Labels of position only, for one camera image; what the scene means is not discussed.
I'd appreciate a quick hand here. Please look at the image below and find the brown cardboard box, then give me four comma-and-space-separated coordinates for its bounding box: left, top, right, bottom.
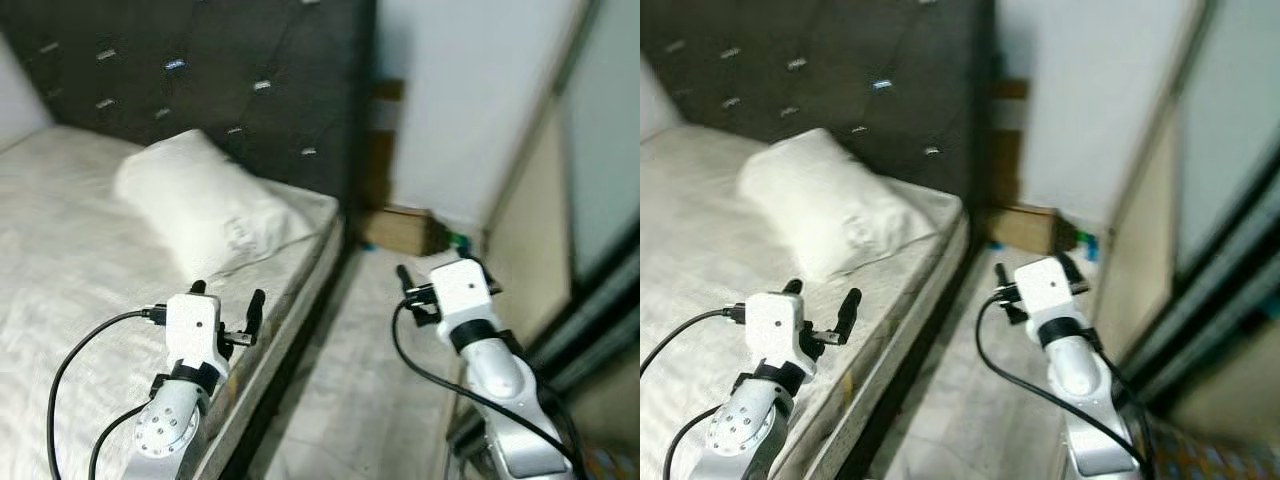
985, 205, 1063, 257
358, 205, 451, 257

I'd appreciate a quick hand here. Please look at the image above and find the white pillow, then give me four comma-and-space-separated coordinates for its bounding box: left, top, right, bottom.
113, 129, 319, 283
737, 127, 943, 284

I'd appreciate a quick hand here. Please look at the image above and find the cream quilted mattress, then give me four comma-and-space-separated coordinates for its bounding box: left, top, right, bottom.
640, 125, 971, 480
0, 125, 346, 480

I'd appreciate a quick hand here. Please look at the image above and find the brown wooden board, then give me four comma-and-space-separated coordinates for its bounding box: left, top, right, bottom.
990, 78, 1033, 206
362, 78, 405, 211

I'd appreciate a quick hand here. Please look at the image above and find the beige sliding door wardrobe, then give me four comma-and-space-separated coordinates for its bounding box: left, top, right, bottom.
1100, 0, 1280, 421
478, 0, 641, 401

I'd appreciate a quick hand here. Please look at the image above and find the colourful patterned floor mat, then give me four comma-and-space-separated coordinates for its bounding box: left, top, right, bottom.
578, 445, 641, 480
1150, 415, 1280, 480

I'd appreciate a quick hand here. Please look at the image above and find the dark tufted headboard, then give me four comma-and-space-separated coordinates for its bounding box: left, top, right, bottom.
640, 0, 1001, 213
0, 0, 379, 213

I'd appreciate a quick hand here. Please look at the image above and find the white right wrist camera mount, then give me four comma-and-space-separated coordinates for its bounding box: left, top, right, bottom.
430, 257, 499, 333
1012, 256, 1078, 329

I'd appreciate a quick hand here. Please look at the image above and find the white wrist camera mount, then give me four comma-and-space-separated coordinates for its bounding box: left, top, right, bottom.
430, 257, 499, 333
163, 292, 231, 379
1012, 256, 1078, 329
745, 290, 819, 379

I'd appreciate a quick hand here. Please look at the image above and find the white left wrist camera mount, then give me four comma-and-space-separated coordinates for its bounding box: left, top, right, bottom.
163, 292, 231, 379
745, 290, 819, 379

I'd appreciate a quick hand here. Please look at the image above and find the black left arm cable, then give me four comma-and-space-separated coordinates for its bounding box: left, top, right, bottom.
640, 307, 753, 379
46, 308, 169, 480
87, 400, 156, 480
662, 403, 729, 480

